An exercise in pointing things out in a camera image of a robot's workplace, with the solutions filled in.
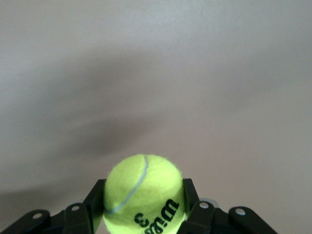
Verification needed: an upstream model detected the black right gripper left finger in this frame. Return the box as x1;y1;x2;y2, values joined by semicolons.
0;179;108;234

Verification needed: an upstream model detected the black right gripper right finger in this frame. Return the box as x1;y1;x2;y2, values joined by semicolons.
175;178;280;234

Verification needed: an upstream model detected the yellow Wilson tennis ball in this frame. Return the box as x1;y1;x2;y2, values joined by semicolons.
102;153;187;234

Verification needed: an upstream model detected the brown table mat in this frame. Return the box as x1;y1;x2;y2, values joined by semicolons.
0;0;312;234

